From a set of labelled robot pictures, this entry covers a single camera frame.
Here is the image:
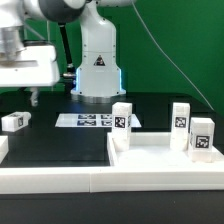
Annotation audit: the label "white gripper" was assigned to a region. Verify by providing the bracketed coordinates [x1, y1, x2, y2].
[0, 45, 60, 106]

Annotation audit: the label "white square table top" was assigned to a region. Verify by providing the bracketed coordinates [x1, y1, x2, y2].
[107, 132, 224, 167]

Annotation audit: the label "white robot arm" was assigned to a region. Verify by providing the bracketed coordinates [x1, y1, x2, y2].
[0, 0, 136, 104]

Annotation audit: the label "sheet with fiducial markers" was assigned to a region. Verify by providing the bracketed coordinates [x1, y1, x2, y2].
[54, 113, 142, 128]

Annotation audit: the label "white U-shaped obstacle fence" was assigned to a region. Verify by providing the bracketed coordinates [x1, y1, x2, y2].
[0, 134, 224, 195]

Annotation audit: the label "black cables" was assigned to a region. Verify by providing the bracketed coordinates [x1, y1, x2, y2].
[19, 73, 78, 93]

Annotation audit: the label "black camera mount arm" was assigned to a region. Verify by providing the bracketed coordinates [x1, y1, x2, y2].
[58, 23, 76, 79]

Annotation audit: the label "white hanging cable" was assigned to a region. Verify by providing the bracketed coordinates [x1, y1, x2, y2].
[46, 19, 56, 44]

